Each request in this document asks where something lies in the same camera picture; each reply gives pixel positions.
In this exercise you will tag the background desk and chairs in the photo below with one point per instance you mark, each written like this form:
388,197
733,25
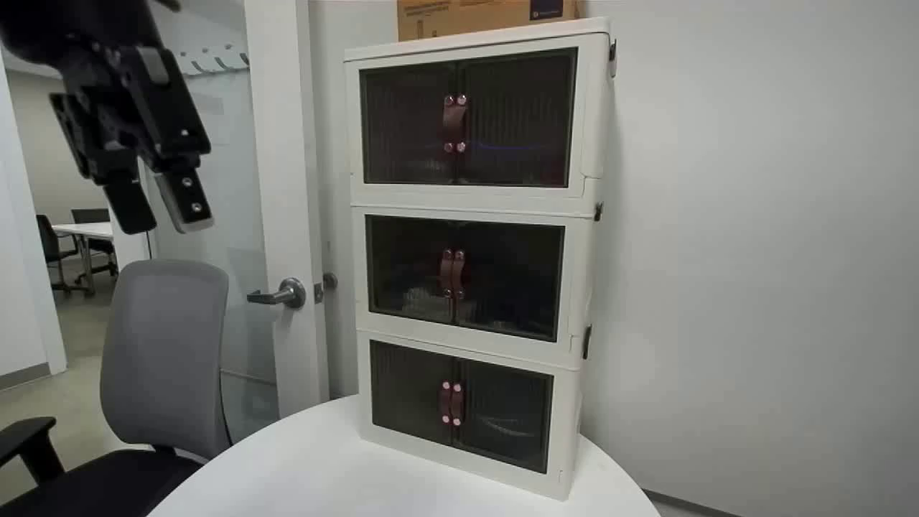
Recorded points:
81,244

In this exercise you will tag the wall coat hooks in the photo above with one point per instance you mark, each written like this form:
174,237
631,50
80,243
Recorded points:
209,62

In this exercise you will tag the silver door lever handle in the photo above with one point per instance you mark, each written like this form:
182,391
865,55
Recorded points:
291,293

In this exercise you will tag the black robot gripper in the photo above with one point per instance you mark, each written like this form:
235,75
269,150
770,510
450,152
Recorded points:
121,101

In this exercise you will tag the cabinet door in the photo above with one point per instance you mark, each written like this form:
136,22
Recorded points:
403,125
518,125

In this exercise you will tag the white door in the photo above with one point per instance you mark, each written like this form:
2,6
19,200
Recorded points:
289,185

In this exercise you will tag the cardboard box on cabinet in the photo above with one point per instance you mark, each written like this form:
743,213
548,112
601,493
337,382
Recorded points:
432,17

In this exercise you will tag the white three-tier storage cabinet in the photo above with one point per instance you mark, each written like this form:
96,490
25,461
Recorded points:
476,302

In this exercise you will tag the grey office chair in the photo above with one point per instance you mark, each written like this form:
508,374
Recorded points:
160,394

